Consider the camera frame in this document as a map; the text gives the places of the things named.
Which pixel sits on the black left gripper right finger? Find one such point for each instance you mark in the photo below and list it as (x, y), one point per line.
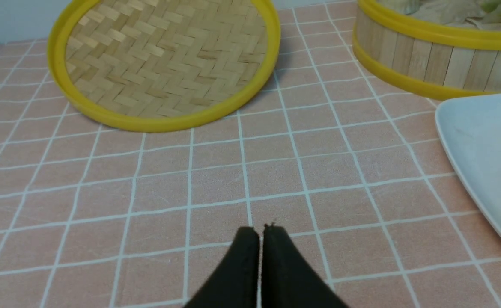
(288, 281)

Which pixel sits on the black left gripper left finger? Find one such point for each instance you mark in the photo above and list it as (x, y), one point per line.
(234, 282)

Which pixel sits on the white square plate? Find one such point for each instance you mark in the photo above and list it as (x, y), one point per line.
(470, 132)

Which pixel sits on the yellow-rimmed woven bamboo lid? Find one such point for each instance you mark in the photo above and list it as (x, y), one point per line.
(163, 65)

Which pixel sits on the yellow-rimmed bamboo steamer basket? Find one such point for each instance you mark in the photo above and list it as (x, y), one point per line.
(427, 59)

